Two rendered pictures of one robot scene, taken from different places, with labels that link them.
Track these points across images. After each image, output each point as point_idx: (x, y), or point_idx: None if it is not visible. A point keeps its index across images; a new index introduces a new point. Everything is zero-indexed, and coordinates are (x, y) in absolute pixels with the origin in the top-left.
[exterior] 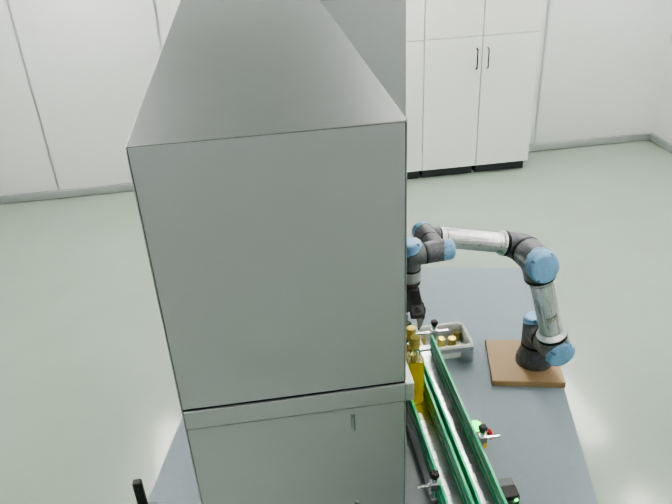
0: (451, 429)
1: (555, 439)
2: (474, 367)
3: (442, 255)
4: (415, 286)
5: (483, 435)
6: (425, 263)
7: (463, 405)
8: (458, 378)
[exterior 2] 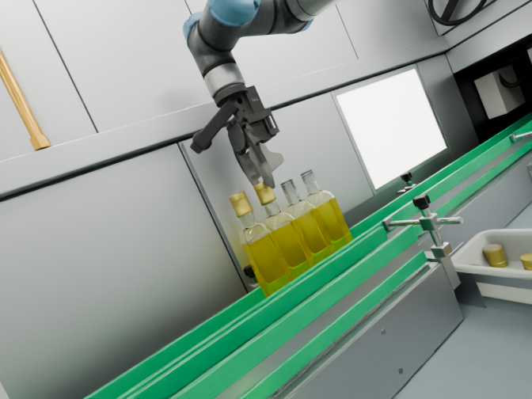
0: (146, 386)
1: None
2: None
3: (208, 11)
4: (218, 99)
5: None
6: (208, 47)
7: (224, 360)
8: (506, 351)
